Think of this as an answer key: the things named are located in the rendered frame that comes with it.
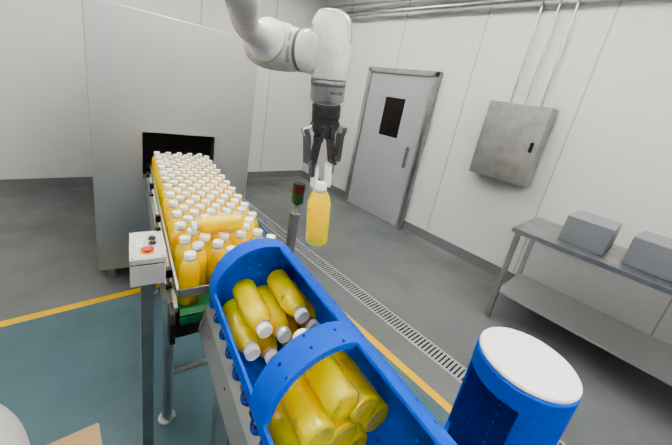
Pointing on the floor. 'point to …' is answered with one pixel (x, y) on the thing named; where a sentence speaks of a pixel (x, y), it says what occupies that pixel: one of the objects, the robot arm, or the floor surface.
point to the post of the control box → (147, 362)
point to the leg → (217, 424)
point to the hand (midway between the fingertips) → (321, 176)
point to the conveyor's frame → (169, 327)
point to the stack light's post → (292, 230)
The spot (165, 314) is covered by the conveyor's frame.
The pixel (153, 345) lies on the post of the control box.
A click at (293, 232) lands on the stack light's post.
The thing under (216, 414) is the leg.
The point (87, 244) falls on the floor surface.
